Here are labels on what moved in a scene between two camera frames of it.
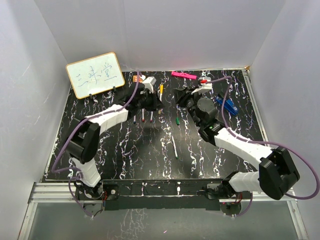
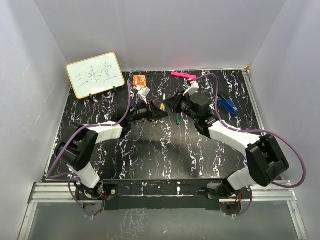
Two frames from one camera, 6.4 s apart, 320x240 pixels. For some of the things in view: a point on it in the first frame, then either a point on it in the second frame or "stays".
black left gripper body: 149,102 -> 146,112
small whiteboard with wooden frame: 95,75 stays
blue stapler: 229,105 stays
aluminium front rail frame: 65,193 stays
